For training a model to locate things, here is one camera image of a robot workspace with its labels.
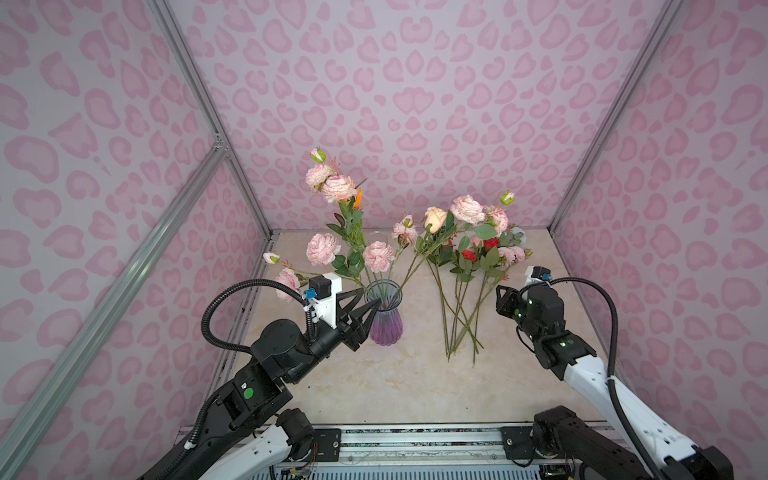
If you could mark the pink peony branch with bud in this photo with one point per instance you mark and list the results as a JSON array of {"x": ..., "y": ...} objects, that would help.
[{"x": 306, "y": 256}]

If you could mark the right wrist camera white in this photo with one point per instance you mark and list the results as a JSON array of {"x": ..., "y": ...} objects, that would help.
[{"x": 536, "y": 275}]

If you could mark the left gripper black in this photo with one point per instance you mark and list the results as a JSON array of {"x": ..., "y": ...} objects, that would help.
[{"x": 352, "y": 331}]

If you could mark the orange rose stem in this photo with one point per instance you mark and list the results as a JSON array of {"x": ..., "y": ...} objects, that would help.
[{"x": 348, "y": 226}]

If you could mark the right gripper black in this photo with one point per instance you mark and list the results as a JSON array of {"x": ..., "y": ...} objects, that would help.
[{"x": 510, "y": 296}]

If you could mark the clear glass cylinder vase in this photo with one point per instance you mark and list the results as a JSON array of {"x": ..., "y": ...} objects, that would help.
[{"x": 377, "y": 236}]

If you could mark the striped pink peony branch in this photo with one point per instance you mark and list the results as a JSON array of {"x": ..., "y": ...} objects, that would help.
[{"x": 469, "y": 218}]

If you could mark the small pink bud sprig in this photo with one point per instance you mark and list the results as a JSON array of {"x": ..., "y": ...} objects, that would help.
[{"x": 404, "y": 232}]

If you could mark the left aluminium frame strut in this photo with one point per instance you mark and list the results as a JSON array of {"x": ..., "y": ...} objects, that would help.
[{"x": 167, "y": 22}]

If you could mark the right aluminium frame strut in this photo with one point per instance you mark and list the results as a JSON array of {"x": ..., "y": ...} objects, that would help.
[{"x": 664, "y": 23}]

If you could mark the purple glass vase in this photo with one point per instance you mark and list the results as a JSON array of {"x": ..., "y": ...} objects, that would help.
[{"x": 387, "y": 327}]

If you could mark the red rose stem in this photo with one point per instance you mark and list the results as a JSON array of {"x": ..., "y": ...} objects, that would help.
[{"x": 463, "y": 324}]

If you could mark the peach rose stem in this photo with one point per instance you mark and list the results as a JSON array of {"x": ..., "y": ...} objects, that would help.
[{"x": 429, "y": 240}]

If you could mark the small mixed roses spray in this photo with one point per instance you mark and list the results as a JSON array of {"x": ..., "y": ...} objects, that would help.
[{"x": 510, "y": 252}]

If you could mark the pink peony flower stem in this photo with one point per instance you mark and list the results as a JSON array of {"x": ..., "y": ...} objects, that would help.
[{"x": 378, "y": 258}]

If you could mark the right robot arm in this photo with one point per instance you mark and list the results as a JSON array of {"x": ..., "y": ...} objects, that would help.
[{"x": 653, "y": 449}]

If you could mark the small pink peony sprig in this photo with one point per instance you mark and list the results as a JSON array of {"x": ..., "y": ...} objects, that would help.
[{"x": 325, "y": 178}]

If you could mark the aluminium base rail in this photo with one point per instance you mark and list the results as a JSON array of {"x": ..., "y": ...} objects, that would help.
[{"x": 462, "y": 451}]

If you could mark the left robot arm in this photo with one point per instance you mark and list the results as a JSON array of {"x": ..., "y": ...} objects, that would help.
[{"x": 282, "y": 355}]

